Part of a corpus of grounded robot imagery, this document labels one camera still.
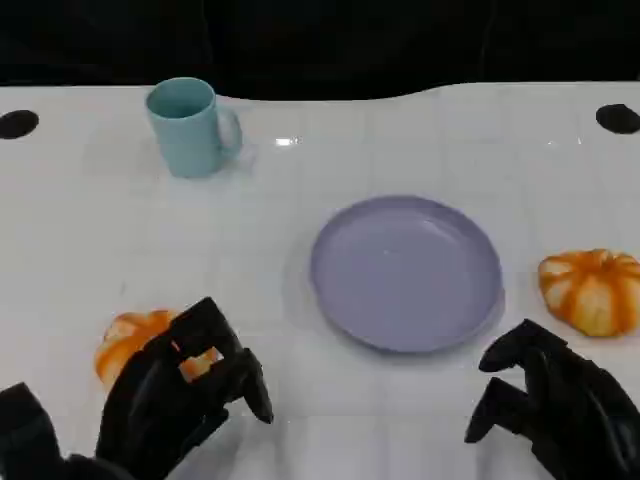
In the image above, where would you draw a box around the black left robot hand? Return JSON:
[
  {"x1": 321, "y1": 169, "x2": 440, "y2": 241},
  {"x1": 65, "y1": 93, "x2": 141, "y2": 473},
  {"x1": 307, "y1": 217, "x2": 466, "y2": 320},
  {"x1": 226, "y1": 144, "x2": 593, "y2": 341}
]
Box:
[{"x1": 94, "y1": 296, "x2": 275, "y2": 475}]

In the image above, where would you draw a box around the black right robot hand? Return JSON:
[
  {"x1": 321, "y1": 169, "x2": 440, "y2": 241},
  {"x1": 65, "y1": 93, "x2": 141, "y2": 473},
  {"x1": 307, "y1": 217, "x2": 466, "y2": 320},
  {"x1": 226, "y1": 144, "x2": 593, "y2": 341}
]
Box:
[{"x1": 463, "y1": 318, "x2": 640, "y2": 480}]

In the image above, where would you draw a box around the orange white toy bread roll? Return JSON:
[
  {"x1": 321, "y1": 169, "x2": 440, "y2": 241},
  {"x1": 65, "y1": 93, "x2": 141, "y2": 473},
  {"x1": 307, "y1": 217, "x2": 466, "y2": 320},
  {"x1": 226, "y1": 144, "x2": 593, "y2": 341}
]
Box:
[
  {"x1": 537, "y1": 248, "x2": 640, "y2": 338},
  {"x1": 93, "y1": 309, "x2": 224, "y2": 389}
]

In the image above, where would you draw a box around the lilac plate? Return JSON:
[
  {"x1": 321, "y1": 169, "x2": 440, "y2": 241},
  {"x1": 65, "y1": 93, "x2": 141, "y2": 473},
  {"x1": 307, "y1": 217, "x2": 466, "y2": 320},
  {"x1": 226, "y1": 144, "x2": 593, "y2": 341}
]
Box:
[{"x1": 308, "y1": 194, "x2": 504, "y2": 355}]

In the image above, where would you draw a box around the pale green mug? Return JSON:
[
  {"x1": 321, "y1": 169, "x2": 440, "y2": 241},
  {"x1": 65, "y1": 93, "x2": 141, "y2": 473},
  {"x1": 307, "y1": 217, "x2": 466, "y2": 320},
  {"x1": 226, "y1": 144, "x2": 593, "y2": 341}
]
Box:
[{"x1": 144, "y1": 76, "x2": 244, "y2": 179}]

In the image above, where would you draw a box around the black oval table grommet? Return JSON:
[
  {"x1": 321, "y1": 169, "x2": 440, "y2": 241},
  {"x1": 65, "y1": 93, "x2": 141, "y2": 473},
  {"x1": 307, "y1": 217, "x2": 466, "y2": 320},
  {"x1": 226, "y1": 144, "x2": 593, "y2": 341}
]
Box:
[
  {"x1": 0, "y1": 109, "x2": 40, "y2": 140},
  {"x1": 595, "y1": 103, "x2": 640, "y2": 135}
]

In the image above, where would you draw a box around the black draped cloth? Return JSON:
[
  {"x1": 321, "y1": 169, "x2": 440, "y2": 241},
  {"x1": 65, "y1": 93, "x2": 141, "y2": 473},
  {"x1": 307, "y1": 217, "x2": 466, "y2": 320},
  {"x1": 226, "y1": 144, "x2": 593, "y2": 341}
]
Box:
[{"x1": 0, "y1": 0, "x2": 640, "y2": 101}]

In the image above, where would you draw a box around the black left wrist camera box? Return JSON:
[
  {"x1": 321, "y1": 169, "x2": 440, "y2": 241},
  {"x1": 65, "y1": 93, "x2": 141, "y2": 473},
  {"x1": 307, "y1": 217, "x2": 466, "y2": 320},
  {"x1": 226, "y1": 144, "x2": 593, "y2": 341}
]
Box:
[{"x1": 0, "y1": 382, "x2": 64, "y2": 480}]

